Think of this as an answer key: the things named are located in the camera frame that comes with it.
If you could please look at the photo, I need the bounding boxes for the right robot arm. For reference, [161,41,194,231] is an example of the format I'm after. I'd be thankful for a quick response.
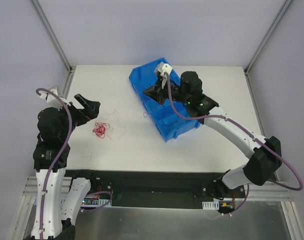
[143,70,282,200]

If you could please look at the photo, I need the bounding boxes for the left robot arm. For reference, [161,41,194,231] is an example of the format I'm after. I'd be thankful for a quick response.
[27,88,100,240]

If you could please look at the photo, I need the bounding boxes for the blue three-compartment bin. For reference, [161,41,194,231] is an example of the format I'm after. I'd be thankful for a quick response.
[129,57,201,142]

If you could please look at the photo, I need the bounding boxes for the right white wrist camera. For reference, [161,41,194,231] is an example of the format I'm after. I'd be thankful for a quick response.
[154,62,173,89]

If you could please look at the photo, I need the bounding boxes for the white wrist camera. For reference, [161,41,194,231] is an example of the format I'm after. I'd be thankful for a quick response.
[39,86,71,110]
[154,62,173,89]

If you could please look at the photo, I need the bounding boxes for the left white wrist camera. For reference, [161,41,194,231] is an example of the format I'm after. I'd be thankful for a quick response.
[39,86,71,110]

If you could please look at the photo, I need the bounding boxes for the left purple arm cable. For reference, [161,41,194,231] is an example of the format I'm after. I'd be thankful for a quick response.
[36,87,113,240]

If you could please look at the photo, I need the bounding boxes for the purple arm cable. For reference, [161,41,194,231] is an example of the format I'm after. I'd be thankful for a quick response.
[165,72,304,217]
[36,87,113,240]

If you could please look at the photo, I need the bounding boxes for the left aluminium frame post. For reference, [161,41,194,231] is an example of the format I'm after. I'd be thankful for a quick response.
[30,0,72,73]

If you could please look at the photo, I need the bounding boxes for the aluminium frame post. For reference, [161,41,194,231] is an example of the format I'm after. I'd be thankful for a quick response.
[30,0,72,73]
[244,0,295,76]

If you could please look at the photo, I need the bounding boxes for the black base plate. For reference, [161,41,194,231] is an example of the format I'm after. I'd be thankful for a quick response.
[64,169,250,208]

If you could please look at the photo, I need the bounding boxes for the left white cable duct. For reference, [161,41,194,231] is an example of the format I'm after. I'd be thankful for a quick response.
[81,197,112,209]

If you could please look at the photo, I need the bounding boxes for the white cable duct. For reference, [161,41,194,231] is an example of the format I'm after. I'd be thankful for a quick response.
[81,197,112,209]
[202,201,220,211]

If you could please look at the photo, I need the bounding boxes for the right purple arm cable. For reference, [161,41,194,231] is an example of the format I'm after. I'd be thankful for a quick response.
[165,72,304,217]

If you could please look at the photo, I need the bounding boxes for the right white cable duct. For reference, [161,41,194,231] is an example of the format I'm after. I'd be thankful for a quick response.
[202,201,220,211]

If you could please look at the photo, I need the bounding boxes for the right aluminium frame post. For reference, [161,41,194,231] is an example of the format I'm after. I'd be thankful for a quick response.
[244,0,295,76]

